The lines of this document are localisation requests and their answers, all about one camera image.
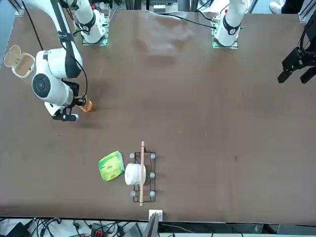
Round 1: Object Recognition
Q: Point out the clear measuring cup amber solution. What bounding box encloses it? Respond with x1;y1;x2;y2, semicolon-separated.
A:
79;97;94;114

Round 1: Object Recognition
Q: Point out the person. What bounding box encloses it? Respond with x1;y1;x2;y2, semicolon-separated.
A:
269;0;303;14

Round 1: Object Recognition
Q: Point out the black wire rack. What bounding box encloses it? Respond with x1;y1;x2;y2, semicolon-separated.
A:
129;151;157;203

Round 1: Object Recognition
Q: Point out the black red power strip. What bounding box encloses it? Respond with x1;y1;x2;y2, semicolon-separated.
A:
90;223;105;237

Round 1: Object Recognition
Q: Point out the black base cable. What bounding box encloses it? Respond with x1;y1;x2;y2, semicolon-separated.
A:
148;9;217;29

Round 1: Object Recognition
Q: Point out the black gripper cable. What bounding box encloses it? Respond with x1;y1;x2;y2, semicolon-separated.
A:
50;0;88;99

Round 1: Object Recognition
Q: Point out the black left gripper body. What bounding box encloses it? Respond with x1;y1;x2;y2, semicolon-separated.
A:
299;17;316;59

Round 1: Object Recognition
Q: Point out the aluminium frame post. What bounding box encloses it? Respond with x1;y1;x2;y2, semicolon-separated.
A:
14;0;26;17
298;0;312;23

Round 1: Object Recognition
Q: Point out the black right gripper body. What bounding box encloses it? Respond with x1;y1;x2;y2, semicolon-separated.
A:
64;80;80;100

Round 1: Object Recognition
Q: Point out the white trash can with lid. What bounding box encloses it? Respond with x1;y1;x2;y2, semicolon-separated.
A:
3;44;36;79

